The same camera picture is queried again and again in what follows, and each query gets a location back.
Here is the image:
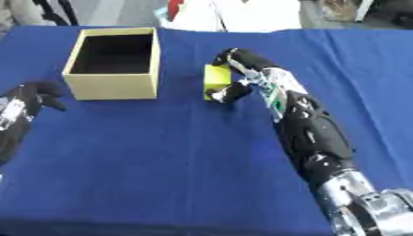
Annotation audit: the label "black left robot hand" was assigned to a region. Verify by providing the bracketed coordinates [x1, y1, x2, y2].
[1, 80, 70, 117]

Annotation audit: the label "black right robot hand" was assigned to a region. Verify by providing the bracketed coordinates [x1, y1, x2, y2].
[205, 47, 283, 104]

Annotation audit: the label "yellow-green rectangular block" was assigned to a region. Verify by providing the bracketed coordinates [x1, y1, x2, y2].
[201, 63, 234, 101]

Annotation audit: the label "tan cardboard box dark inside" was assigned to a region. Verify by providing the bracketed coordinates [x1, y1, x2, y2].
[59, 27, 163, 101]

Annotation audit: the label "black tripod legs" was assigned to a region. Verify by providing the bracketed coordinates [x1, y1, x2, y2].
[30, 0, 81, 27]

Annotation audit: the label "white chair leg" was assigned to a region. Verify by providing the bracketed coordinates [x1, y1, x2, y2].
[353, 0, 376, 23]

